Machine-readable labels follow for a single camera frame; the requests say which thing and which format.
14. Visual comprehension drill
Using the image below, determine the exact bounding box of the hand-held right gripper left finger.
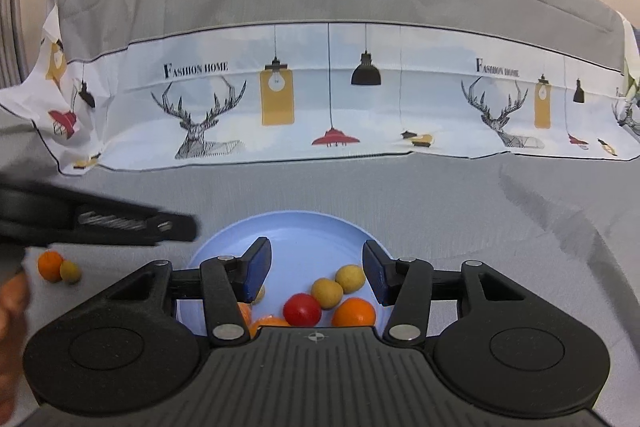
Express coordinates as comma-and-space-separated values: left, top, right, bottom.
106, 237, 273, 348

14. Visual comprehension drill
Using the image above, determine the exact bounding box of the red tomato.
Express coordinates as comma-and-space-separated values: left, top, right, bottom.
283, 293, 322, 327

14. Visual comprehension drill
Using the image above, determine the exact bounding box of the blue plate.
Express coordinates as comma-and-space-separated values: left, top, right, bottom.
175, 212, 396, 343

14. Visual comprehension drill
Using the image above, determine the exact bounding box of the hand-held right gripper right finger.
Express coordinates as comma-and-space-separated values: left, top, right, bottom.
363, 239, 532, 349

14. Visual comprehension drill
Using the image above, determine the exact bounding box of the person's left hand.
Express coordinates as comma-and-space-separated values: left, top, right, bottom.
0, 276, 30, 410

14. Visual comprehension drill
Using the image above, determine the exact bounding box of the grey printed bed sheet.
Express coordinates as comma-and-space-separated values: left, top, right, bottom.
0, 0, 640, 408

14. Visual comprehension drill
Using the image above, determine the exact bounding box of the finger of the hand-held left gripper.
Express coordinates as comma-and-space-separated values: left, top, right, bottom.
0, 183, 197, 249

